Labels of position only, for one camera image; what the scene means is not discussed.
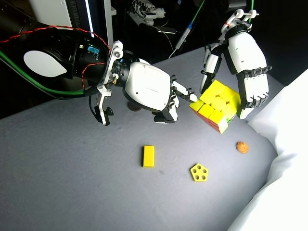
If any orange swirl toy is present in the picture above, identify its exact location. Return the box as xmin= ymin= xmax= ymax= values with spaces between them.
xmin=235 ymin=141 xmax=250 ymax=154

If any brown sandwich cookie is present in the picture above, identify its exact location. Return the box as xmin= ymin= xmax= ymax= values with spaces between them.
xmin=127 ymin=101 xmax=142 ymax=112

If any white cable with blue connector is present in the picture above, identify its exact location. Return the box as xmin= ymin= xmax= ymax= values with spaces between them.
xmin=169 ymin=0 xmax=206 ymax=59

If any yellow rectangular block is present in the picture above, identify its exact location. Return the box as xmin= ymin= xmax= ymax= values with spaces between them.
xmin=142 ymin=145 xmax=155 ymax=168

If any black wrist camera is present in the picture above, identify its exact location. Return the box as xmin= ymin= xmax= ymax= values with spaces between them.
xmin=93 ymin=105 xmax=114 ymax=127

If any multicolour puzzle cube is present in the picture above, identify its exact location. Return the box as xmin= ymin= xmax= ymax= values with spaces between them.
xmin=189 ymin=79 xmax=241 ymax=135

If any yellow pentagon block with holes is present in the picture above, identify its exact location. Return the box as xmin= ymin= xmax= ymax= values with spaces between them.
xmin=189 ymin=163 xmax=209 ymax=182

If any white backdrop sheet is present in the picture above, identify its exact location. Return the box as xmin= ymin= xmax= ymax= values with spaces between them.
xmin=226 ymin=68 xmax=308 ymax=231

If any white spare robot hand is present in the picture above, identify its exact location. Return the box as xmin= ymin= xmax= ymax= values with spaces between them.
xmin=131 ymin=0 xmax=167 ymax=26

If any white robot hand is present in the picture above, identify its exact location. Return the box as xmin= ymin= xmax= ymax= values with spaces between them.
xmin=199 ymin=32 xmax=272 ymax=120
xmin=122 ymin=59 xmax=199 ymax=125

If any grey table cloth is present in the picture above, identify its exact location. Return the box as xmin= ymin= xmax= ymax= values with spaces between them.
xmin=0 ymin=45 xmax=284 ymax=231

